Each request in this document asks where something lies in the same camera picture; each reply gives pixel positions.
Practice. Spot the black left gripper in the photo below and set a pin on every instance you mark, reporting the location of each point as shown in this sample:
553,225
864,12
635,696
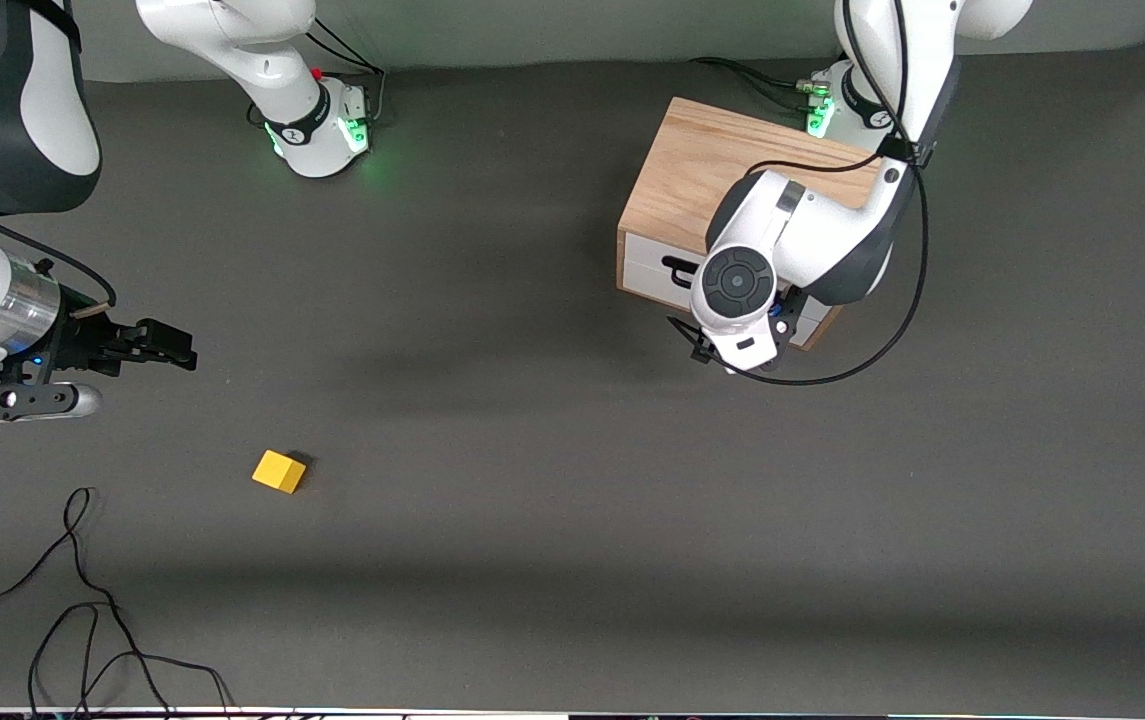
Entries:
703,346

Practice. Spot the yellow block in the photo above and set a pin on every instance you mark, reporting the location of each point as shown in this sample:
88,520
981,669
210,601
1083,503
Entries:
277,470

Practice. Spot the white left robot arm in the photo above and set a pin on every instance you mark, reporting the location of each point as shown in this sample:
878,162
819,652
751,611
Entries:
812,240

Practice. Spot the wooden drawer with white front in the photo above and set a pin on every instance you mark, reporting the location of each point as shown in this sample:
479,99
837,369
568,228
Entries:
647,265

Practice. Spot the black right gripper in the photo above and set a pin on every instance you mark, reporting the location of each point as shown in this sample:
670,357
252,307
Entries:
82,341

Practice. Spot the light wooden drawer cabinet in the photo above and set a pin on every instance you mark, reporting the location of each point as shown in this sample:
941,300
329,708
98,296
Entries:
692,170

